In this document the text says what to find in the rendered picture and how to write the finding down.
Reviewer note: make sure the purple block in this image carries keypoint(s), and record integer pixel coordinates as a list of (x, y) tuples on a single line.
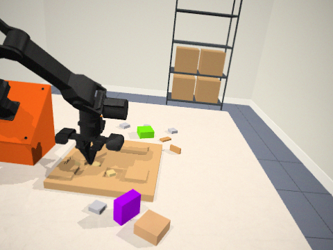
[(126, 207)]

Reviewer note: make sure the lime green cube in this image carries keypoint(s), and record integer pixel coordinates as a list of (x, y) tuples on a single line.
[(145, 132)]

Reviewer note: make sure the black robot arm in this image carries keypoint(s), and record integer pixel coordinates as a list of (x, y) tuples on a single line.
[(76, 89)]

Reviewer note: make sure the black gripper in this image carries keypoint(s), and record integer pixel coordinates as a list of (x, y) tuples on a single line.
[(90, 131)]

